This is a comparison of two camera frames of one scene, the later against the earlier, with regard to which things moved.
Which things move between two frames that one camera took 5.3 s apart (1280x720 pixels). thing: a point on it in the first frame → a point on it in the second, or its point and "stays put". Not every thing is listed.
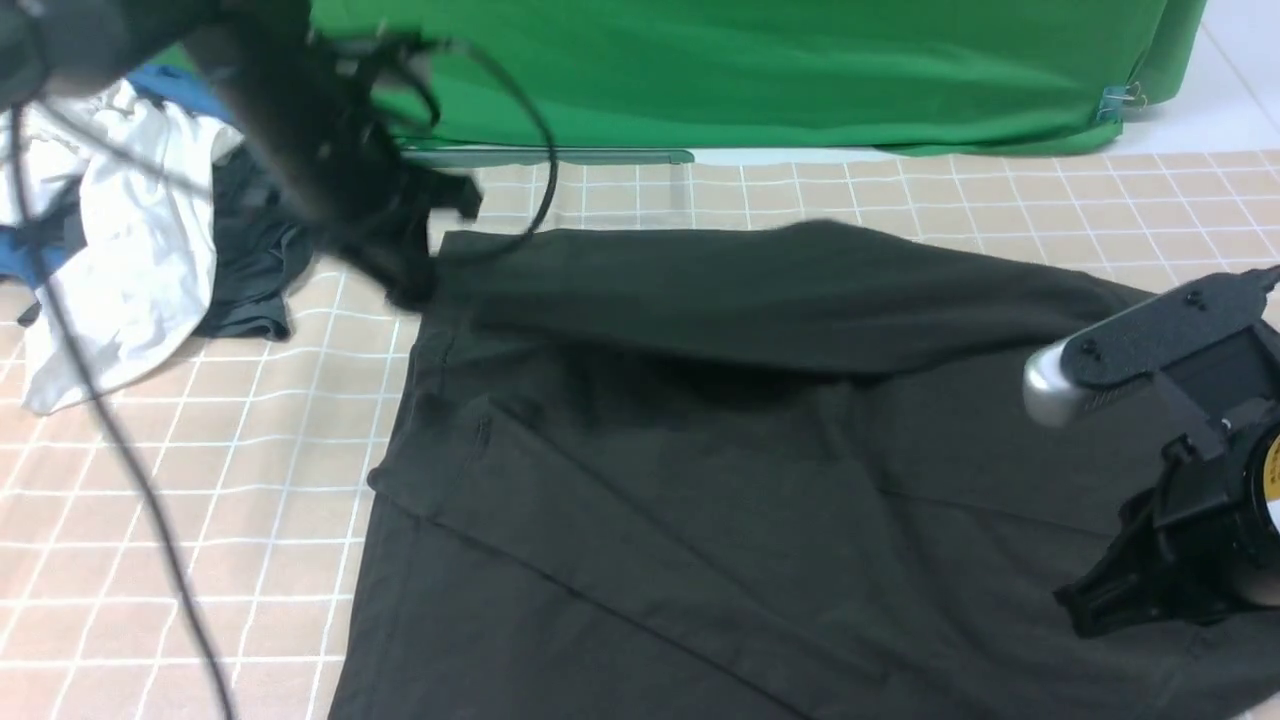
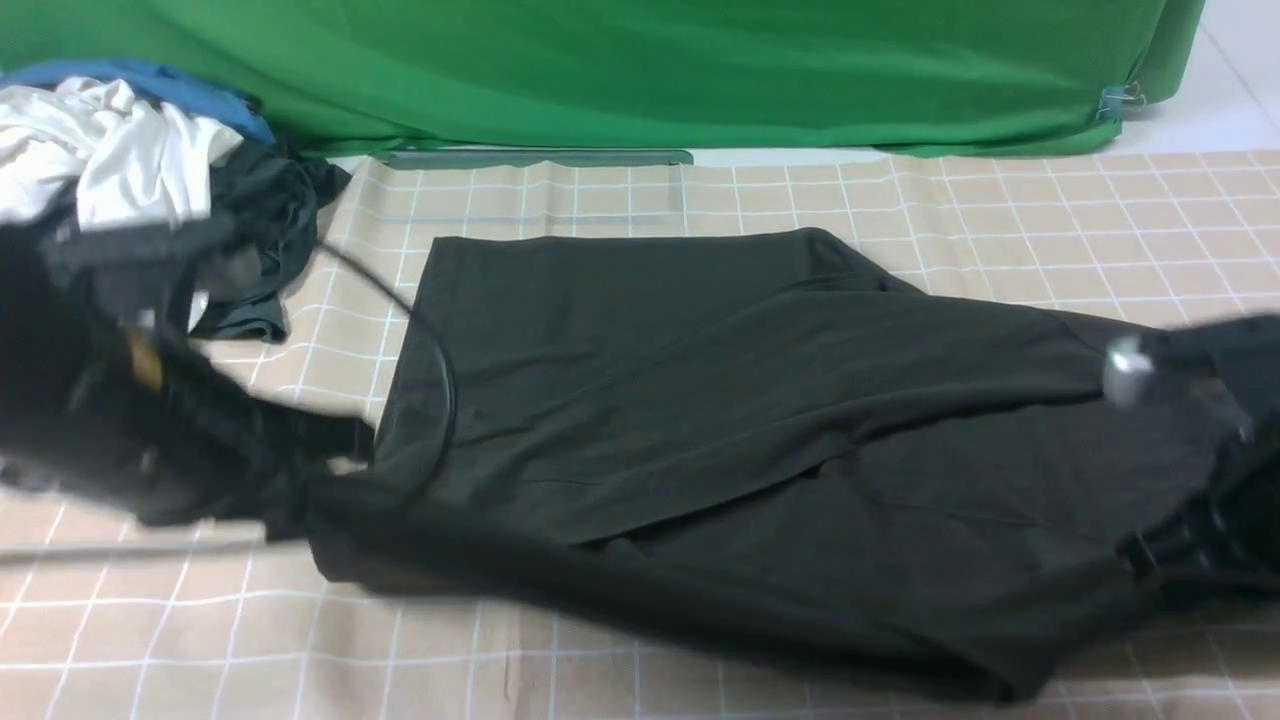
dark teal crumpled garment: x=261 y=252 stays put
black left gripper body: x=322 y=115 → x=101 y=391
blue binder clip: x=1114 y=99 stays put
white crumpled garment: x=140 y=186 stays put
